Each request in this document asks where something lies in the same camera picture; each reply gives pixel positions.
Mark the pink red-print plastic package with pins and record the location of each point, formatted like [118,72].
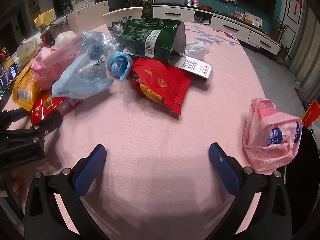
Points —
[50,65]

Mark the boxes on cabinet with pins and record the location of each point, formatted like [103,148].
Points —
[252,20]

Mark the white plastic bag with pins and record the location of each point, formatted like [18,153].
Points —
[65,38]

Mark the white TV cabinet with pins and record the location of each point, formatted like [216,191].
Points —
[175,13]

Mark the yellow snack bag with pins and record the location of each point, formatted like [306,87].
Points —
[25,87]

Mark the red code sign stands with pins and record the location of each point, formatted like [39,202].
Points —
[192,2]

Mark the light blue plastic bag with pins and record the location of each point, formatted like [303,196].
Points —
[77,80]

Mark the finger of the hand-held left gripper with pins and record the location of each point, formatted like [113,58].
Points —
[50,122]
[20,114]

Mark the blue crumpled plastic cover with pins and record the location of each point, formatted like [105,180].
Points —
[118,63]

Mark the green snack bag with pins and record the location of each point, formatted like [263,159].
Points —
[145,37]

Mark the person's left hand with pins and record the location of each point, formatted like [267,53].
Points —
[16,182]

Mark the red paper bag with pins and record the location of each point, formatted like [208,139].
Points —
[311,112]

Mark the red box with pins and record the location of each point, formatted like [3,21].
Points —
[60,105]

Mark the white cardboard box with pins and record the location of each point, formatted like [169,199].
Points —
[85,17]

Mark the red snack bag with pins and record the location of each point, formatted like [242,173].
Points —
[162,82]

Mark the phone with lit screen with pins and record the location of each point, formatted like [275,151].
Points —
[8,76]

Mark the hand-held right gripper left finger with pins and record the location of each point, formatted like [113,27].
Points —
[90,170]

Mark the pink floral tablecloth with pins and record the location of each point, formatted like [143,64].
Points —
[155,135]

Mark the yellow cloth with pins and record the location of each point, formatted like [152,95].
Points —
[43,17]

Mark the black round waste bin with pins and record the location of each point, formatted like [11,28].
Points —
[305,180]

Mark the white barcode box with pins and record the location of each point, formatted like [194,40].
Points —
[197,67]

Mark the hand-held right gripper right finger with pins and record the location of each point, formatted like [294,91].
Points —
[222,170]

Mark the small potted plant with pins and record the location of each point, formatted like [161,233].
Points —
[283,53]

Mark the pink tissue pack bag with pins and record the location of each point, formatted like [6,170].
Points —
[265,130]

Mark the white plastic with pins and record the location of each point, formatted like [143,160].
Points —
[197,50]

